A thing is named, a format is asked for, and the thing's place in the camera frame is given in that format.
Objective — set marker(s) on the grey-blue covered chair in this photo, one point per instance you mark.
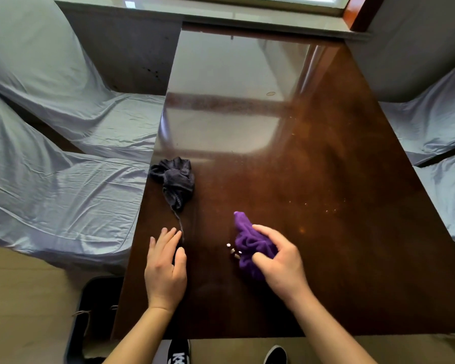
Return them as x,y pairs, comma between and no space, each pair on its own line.
421,71
53,200
449,189
60,71

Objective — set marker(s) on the person's right hand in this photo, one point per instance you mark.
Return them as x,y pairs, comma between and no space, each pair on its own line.
286,271

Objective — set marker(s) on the person's black shoe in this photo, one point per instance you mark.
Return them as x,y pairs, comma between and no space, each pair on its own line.
275,356
179,353

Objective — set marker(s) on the person's left thumb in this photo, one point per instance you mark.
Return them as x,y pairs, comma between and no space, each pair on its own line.
180,261

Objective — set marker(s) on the person's left little finger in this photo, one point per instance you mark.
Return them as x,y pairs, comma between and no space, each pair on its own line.
152,248

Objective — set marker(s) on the dark grey cloth pouch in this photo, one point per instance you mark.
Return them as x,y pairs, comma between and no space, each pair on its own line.
176,180

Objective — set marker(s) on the person's right black shoe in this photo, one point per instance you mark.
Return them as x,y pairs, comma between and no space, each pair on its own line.
275,356

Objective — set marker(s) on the person's right thumb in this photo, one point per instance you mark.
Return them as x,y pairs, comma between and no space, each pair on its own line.
261,260

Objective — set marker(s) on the person's left hand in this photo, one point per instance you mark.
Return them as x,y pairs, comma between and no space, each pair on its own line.
163,278

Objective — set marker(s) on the person's left black shoe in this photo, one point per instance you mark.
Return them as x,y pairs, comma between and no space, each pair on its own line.
179,353

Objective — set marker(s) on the purple cloth pouch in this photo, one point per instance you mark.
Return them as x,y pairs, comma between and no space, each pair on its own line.
250,242

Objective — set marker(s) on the grey stone window sill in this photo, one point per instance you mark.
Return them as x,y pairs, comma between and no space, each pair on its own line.
220,15

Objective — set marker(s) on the person's left forearm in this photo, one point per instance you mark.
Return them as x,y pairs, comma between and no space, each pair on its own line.
140,339

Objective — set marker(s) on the person's left middle finger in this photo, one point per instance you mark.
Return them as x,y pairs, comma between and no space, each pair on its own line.
168,240

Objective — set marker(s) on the person's right forearm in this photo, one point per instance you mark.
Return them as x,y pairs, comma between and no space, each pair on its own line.
328,331

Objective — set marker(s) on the brown wooden window trim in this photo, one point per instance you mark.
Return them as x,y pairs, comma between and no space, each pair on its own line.
362,11

